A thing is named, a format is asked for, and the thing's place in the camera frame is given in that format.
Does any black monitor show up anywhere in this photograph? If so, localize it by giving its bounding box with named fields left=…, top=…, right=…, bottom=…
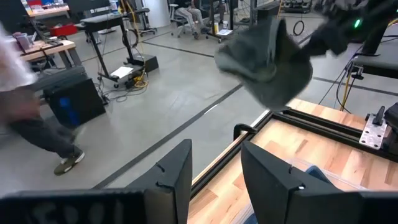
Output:
left=66, top=0, right=112, bottom=15

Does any black aluminium table frame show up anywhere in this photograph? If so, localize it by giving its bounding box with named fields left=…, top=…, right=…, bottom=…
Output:
left=190, top=107, right=398, bottom=200

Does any black standing desk cart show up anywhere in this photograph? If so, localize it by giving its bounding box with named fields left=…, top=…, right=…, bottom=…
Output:
left=352, top=15, right=398, bottom=79

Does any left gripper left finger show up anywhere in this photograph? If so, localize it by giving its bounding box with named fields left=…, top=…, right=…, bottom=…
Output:
left=124, top=138, right=193, bottom=224

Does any black rolling stand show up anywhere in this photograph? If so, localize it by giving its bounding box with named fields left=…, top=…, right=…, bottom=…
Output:
left=78, top=12, right=160, bottom=89

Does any white paper sheet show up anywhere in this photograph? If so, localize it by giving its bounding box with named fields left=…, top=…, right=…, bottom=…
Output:
left=109, top=65, right=134, bottom=80

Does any white office chair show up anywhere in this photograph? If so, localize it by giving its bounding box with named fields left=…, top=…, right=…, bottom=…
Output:
left=169, top=2, right=194, bottom=39

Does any black box with blue mark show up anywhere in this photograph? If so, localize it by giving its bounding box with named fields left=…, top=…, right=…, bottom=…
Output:
left=42, top=77, right=107, bottom=129

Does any black office chair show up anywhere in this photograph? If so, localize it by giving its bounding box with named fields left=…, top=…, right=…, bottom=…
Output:
left=132, top=7, right=159, bottom=37

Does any wooden workbench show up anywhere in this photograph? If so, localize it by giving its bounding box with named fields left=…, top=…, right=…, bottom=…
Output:
left=19, top=39, right=82, bottom=70

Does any silver metal mounting plate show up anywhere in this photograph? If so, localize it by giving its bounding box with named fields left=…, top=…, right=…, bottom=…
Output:
left=358, top=113, right=389, bottom=151

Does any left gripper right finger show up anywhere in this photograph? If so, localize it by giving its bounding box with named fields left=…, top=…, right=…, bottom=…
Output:
left=240, top=141, right=364, bottom=224

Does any person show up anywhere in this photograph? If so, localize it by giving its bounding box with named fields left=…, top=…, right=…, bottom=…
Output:
left=0, top=23, right=86, bottom=177
left=173, top=0, right=213, bottom=40

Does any black table clamp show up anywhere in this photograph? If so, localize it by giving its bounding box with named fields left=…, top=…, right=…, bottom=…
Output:
left=233, top=123, right=259, bottom=141

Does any olive green cap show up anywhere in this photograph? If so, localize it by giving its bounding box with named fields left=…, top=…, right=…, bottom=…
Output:
left=213, top=16, right=314, bottom=112

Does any red box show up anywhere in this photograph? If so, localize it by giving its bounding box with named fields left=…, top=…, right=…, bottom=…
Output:
left=49, top=24, right=79, bottom=38

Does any coiled yellow cable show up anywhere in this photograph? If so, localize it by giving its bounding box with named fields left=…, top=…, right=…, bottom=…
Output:
left=132, top=68, right=150, bottom=90

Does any black cable loop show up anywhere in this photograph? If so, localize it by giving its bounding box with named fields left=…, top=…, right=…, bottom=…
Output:
left=292, top=19, right=306, bottom=37

